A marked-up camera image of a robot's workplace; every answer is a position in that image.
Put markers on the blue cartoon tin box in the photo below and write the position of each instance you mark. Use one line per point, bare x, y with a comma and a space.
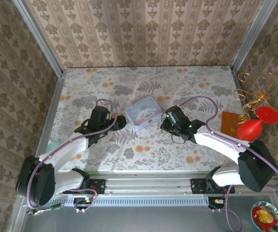
142, 113

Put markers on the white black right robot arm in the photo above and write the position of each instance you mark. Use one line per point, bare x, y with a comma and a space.
216, 142

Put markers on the clear plastic cup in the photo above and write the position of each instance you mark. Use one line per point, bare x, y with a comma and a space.
57, 135

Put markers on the floral tablecloth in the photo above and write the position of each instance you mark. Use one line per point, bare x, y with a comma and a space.
153, 79

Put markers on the orange brown square card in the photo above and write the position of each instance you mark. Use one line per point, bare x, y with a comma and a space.
229, 123

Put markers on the teal round coaster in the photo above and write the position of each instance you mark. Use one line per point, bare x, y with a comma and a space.
52, 147

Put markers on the red plastic goblet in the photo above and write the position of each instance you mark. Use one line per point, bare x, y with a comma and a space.
250, 130

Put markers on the yellow item in bowl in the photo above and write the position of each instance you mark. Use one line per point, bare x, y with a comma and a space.
264, 215

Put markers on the red item in bowl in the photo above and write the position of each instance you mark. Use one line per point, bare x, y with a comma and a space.
267, 226

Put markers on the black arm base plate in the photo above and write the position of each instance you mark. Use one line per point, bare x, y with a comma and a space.
98, 186
198, 186

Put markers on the aluminium front rail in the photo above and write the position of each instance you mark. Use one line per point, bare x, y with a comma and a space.
148, 183

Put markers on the aluminium frame post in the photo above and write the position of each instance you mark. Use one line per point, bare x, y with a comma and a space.
43, 41
252, 36

